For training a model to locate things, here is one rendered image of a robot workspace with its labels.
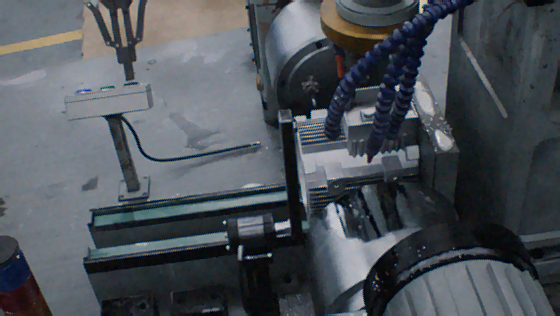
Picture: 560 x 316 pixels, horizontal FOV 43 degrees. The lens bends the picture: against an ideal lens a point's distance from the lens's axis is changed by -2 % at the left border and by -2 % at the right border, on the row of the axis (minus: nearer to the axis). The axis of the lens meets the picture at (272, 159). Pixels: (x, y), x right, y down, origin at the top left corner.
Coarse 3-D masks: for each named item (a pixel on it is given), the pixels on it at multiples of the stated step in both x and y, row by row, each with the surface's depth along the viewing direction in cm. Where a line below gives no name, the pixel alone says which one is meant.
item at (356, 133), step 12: (360, 96) 128; (372, 96) 129; (396, 96) 127; (348, 108) 128; (360, 108) 128; (372, 108) 127; (348, 120) 121; (360, 120) 126; (372, 120) 124; (408, 120) 121; (348, 132) 121; (360, 132) 121; (408, 132) 122; (348, 144) 123; (360, 144) 123; (384, 144) 123; (396, 144) 124; (408, 144) 124; (360, 156) 125
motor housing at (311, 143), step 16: (304, 128) 127; (320, 128) 126; (304, 144) 125; (320, 144) 124; (336, 144) 124; (320, 160) 125; (336, 160) 124; (352, 160) 125; (400, 160) 125; (416, 160) 125; (304, 176) 125; (320, 176) 124; (352, 176) 123; (368, 176) 123; (416, 176) 124; (304, 192) 138; (320, 192) 124; (336, 192) 124; (320, 208) 126
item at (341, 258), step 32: (352, 192) 107; (384, 192) 105; (416, 192) 105; (320, 224) 108; (352, 224) 102; (384, 224) 100; (416, 224) 100; (320, 256) 104; (352, 256) 99; (320, 288) 102; (352, 288) 96
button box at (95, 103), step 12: (144, 84) 149; (72, 96) 145; (84, 96) 146; (96, 96) 146; (108, 96) 146; (120, 96) 146; (132, 96) 146; (144, 96) 146; (72, 108) 146; (84, 108) 146; (96, 108) 146; (108, 108) 146; (120, 108) 146; (132, 108) 146; (144, 108) 147
